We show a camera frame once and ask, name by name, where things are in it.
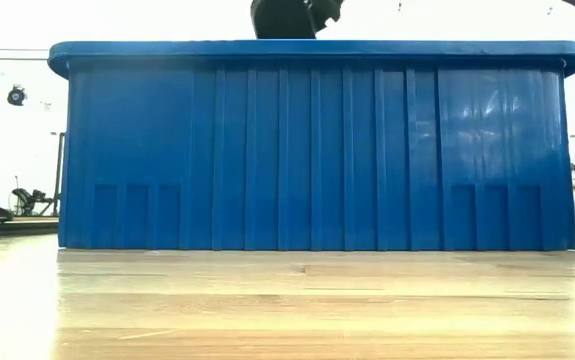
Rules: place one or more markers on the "thin dark stand pole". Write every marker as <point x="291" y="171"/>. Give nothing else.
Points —
<point x="59" y="170"/>

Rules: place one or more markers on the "black floor equipment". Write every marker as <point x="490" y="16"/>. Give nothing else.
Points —
<point x="27" y="197"/>

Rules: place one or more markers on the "black aluminium frame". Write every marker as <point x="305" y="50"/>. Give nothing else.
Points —
<point x="7" y="229"/>

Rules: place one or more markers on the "black foam slide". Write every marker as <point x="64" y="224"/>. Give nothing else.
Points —
<point x="282" y="20"/>

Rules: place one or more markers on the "round black wall fixture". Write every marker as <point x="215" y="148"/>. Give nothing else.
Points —
<point x="16" y="95"/>

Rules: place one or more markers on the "blue plastic bin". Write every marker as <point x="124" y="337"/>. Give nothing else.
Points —
<point x="267" y="150"/>

